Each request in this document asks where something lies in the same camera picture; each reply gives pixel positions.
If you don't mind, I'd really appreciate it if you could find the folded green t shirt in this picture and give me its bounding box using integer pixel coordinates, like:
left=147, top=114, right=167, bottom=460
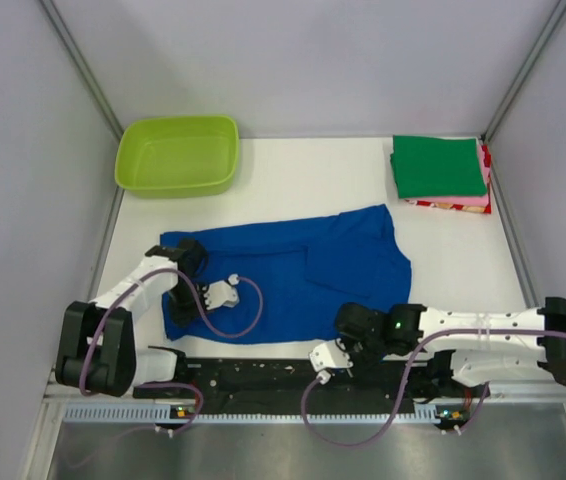
left=390, top=135, right=487, bottom=199

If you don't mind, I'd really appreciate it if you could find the folded red patterned t shirt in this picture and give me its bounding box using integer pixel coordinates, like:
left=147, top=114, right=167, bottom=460
left=405, top=144, right=492, bottom=206

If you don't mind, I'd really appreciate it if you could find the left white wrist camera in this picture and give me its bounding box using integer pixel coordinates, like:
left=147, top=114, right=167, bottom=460
left=203, top=274, right=240, bottom=311

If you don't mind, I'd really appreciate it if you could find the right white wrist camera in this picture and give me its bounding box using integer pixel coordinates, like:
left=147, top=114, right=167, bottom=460
left=308, top=338, right=354, bottom=385

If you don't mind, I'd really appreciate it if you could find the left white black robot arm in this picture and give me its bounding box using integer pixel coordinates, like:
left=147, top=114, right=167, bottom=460
left=55, top=238, right=208, bottom=397

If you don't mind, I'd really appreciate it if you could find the aluminium frame rail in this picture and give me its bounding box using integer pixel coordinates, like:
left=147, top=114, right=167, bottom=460
left=42, top=362, right=566, bottom=404

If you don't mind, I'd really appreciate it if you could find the aluminium corner post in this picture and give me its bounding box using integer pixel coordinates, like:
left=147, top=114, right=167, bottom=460
left=36, top=0, right=124, bottom=140
left=480, top=0, right=566, bottom=143

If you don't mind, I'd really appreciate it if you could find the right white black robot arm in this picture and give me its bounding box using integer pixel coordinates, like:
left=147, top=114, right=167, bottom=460
left=335, top=297, right=566, bottom=396

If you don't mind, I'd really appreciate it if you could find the lime green plastic tub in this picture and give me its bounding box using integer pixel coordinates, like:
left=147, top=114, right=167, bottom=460
left=114, top=115, right=240, bottom=199

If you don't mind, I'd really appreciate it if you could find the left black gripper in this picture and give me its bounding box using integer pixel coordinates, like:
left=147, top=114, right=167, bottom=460
left=166, top=280, right=214, bottom=328

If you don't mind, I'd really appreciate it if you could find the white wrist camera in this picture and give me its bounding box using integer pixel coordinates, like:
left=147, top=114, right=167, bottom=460
left=203, top=274, right=240, bottom=311
left=308, top=338, right=354, bottom=385

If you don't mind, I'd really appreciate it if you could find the grey slotted cable duct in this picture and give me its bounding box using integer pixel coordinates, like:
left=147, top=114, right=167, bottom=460
left=63, top=403, right=461, bottom=425

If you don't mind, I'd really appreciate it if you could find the blue printed t shirt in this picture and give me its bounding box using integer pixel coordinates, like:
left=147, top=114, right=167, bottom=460
left=162, top=205, right=412, bottom=344

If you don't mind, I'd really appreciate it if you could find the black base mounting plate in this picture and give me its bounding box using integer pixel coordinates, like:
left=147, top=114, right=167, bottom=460
left=131, top=355, right=492, bottom=416

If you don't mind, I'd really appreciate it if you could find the left aluminium corner post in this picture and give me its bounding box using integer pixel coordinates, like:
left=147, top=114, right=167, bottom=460
left=36, top=0, right=124, bottom=140

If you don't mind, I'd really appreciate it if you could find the right aluminium corner post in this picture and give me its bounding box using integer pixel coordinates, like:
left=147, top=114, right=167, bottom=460
left=480, top=0, right=566, bottom=143

